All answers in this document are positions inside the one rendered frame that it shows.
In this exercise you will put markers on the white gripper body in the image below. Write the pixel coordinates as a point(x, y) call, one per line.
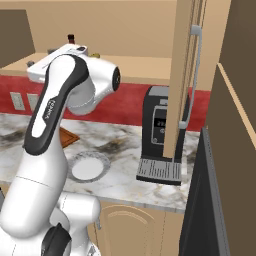
point(39, 69)

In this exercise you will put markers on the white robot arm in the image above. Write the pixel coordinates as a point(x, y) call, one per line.
point(43, 186)

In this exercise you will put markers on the condiment bottle with dark cap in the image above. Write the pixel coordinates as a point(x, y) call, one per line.
point(70, 37)

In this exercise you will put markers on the dark brown cabinet door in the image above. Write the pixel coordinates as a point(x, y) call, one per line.
point(15, 36)

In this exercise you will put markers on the brown wooden cutting board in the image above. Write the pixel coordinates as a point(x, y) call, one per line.
point(67, 137)

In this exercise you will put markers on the white plate with grey rim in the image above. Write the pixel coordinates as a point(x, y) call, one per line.
point(88, 166)

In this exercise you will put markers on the tan base cabinet door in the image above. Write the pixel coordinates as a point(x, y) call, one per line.
point(133, 230)

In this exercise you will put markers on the brown tall cabinet panel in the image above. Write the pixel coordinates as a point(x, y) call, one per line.
point(238, 110)

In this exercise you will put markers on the small olive object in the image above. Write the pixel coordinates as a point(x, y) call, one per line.
point(95, 55)

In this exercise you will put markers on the black coffee machine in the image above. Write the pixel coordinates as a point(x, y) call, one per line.
point(159, 140)

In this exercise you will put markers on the black fridge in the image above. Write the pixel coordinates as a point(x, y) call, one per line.
point(203, 206)

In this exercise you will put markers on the grey wall outlet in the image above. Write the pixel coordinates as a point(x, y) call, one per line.
point(17, 101)
point(32, 102)

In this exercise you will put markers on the tan wall cabinet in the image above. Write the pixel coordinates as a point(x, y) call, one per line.
point(140, 40)

